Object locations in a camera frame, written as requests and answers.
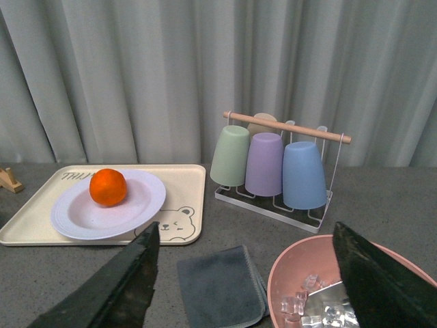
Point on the white wire cup rack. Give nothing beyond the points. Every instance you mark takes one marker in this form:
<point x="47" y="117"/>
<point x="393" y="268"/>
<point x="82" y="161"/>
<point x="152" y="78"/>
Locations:
<point x="273" y="207"/>

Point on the metal ice scoop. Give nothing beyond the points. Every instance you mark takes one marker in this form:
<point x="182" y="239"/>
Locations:
<point x="335" y="294"/>

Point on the purple plastic cup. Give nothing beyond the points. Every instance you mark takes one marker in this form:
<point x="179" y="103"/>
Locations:
<point x="264" y="165"/>

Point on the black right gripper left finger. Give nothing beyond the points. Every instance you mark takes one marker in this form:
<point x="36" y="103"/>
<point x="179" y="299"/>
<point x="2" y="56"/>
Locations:
<point x="117" y="295"/>

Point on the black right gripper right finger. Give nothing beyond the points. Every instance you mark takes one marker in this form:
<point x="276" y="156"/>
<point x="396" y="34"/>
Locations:
<point x="382" y="291"/>

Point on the beige bear tray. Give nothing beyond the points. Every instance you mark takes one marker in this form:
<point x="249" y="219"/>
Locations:
<point x="179" y="219"/>

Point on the pink bowl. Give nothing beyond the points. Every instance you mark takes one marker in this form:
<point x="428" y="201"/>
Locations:
<point x="309" y="256"/>

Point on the blue plastic cup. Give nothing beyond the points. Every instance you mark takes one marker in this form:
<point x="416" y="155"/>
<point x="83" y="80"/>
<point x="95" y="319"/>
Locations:
<point x="304" y="185"/>

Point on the grey curtain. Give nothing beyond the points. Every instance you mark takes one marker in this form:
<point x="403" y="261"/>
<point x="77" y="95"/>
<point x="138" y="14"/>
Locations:
<point x="148" y="81"/>

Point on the grey folded cloth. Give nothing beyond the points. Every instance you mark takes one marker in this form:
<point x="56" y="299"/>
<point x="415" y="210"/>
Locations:
<point x="223" y="289"/>

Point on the clear ice cubes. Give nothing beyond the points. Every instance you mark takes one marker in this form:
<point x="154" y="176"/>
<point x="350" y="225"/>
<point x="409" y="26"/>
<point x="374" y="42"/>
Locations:
<point x="333" y="315"/>

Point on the green plastic cup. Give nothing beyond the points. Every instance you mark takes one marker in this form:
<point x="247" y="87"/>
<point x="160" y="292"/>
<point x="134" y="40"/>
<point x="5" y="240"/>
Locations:
<point x="230" y="156"/>

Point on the white round plate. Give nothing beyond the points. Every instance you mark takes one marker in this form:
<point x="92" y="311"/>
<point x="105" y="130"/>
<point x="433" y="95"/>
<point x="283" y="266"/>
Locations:
<point x="77" y="216"/>

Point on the orange fruit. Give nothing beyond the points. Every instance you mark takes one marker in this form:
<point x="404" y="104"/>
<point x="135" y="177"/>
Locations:
<point x="108" y="187"/>

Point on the wooden dish rack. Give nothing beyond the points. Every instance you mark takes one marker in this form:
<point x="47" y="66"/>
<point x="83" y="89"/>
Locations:
<point x="9" y="181"/>

